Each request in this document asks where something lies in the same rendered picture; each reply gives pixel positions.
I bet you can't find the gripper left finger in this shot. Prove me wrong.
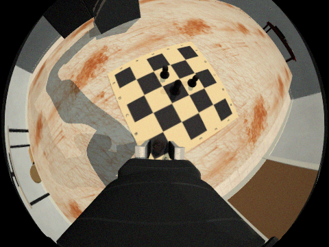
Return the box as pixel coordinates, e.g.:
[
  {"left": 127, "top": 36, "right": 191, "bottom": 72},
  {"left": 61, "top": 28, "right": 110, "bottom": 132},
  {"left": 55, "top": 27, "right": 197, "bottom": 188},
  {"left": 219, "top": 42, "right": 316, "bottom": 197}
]
[{"left": 135, "top": 140, "right": 151, "bottom": 159}]

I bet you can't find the chessboard with black pieces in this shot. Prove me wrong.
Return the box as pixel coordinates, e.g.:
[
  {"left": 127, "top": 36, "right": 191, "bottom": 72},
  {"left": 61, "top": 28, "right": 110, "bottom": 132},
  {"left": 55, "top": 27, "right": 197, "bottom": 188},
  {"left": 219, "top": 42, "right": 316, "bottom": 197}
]
[{"left": 108, "top": 42, "right": 238, "bottom": 160}]

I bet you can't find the black rook chess piece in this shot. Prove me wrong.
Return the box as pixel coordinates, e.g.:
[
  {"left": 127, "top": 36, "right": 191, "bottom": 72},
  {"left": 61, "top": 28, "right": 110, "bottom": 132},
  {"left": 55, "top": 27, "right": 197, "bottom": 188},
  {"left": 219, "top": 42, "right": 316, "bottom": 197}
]
[{"left": 153, "top": 139, "right": 165, "bottom": 153}]

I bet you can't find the black bishop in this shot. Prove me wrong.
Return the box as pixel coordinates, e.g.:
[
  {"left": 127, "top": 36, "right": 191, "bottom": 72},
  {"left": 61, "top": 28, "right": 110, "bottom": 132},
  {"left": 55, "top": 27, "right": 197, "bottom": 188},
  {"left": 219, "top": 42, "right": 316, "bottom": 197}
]
[{"left": 169, "top": 80, "right": 182, "bottom": 95}]

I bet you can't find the black pawn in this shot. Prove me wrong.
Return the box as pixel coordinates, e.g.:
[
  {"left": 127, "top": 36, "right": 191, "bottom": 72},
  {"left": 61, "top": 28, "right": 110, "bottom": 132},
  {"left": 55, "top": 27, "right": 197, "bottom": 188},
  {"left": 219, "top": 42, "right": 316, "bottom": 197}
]
[
  {"left": 187, "top": 75, "right": 199, "bottom": 87},
  {"left": 160, "top": 65, "right": 169, "bottom": 79}
]

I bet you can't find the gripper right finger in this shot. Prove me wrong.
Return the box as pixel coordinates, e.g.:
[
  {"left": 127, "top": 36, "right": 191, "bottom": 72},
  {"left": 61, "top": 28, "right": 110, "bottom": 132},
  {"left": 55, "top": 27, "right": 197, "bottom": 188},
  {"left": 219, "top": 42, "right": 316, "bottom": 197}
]
[{"left": 168, "top": 141, "right": 185, "bottom": 160}]

